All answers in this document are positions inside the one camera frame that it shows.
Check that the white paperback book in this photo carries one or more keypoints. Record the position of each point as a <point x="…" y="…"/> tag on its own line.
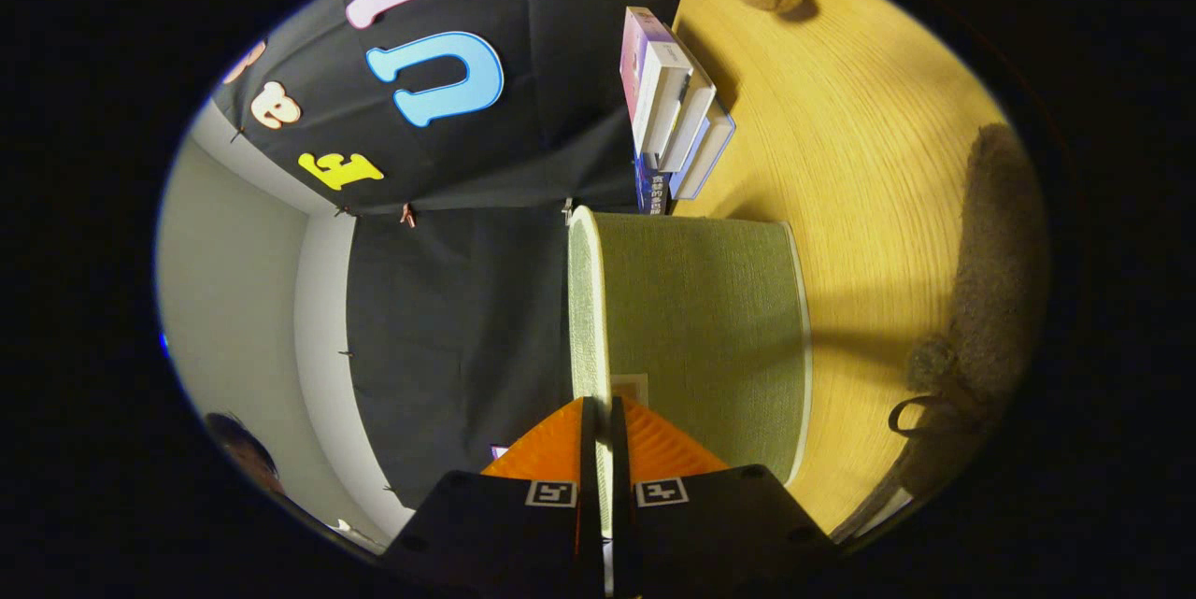
<point x="691" y="122"/>

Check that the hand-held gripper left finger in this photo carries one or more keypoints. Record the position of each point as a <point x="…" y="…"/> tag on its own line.
<point x="589" y="449"/>

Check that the dark blue book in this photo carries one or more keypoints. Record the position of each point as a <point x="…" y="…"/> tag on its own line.
<point x="652" y="188"/>

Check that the brown fuzzy shoe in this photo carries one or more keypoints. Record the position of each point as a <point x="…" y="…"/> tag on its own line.
<point x="995" y="281"/>

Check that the light blue book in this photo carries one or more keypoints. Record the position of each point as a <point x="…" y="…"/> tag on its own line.
<point x="710" y="155"/>

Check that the pink cover book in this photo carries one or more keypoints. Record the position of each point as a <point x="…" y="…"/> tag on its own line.
<point x="654" y="85"/>

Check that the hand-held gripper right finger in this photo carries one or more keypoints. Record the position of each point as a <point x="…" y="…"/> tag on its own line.
<point x="619" y="487"/>

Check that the red cloth clip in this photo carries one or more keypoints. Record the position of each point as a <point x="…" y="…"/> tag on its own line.
<point x="407" y="216"/>

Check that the green fabric storage box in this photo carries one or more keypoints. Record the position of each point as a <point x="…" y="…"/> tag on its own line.
<point x="701" y="319"/>

